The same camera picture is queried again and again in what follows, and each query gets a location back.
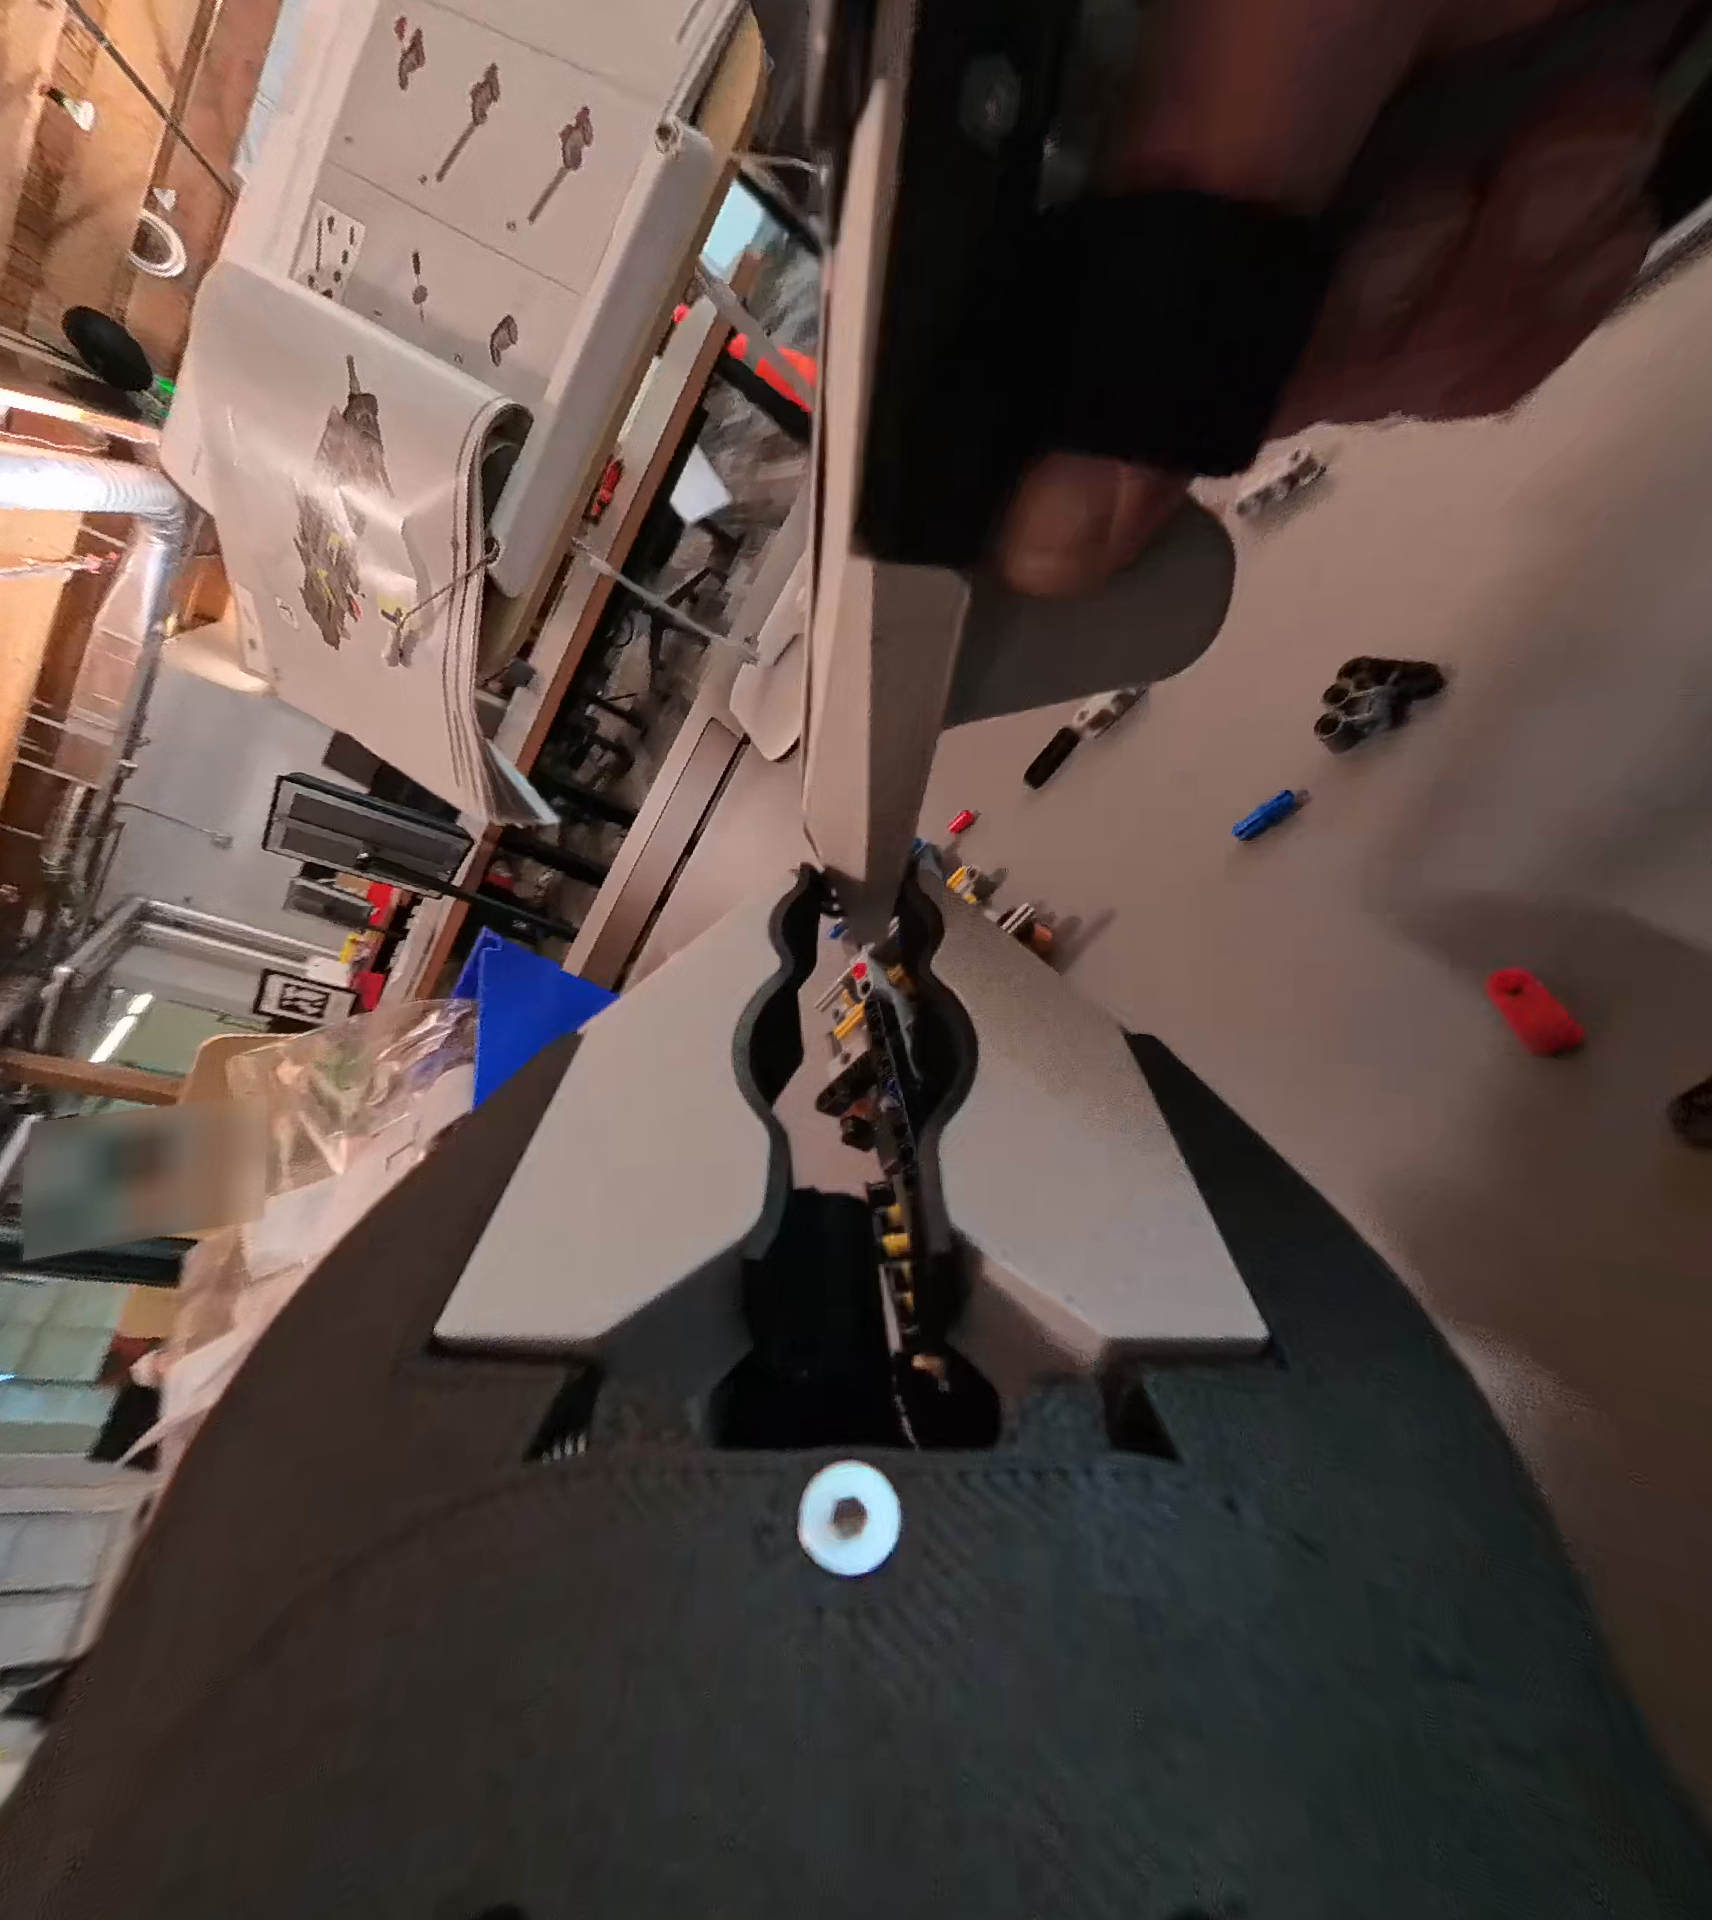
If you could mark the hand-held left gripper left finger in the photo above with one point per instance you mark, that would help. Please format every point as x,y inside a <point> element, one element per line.
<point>601,1171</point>

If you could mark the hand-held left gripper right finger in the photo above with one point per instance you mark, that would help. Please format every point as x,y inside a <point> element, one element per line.
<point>1097,1201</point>

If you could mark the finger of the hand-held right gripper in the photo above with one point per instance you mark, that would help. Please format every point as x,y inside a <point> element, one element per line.
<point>871,720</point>
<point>1081,645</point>

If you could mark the multicoloured lego vehicle model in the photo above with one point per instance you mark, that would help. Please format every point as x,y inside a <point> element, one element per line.
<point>895,1081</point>

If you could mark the light grey lego connector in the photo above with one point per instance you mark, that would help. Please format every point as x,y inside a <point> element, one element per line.
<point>1279,482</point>
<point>1108,711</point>

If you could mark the blue lego pin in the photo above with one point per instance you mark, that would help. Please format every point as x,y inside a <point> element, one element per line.
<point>1268,814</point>

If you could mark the dark grey lego connector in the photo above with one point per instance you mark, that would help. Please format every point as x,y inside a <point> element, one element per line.
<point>1374,705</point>

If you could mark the red lego connector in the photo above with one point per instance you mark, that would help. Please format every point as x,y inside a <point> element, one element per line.
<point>1534,1008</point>

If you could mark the lego instruction booklet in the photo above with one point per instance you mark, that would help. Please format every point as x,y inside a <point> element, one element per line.
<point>346,450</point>

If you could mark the person's right hand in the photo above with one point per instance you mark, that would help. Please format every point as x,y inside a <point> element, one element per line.
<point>1470,224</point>

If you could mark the blue plastic bin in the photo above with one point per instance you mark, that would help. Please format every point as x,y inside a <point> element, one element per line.
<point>526,1020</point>

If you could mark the pile of clear plastic bags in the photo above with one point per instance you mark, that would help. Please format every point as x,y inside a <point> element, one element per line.
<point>361,1064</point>

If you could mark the black ceiling spotlight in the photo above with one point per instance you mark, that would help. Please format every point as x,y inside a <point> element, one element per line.
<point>106,348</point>

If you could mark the silver ventilation duct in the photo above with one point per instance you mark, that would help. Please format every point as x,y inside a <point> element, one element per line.
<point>31,473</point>

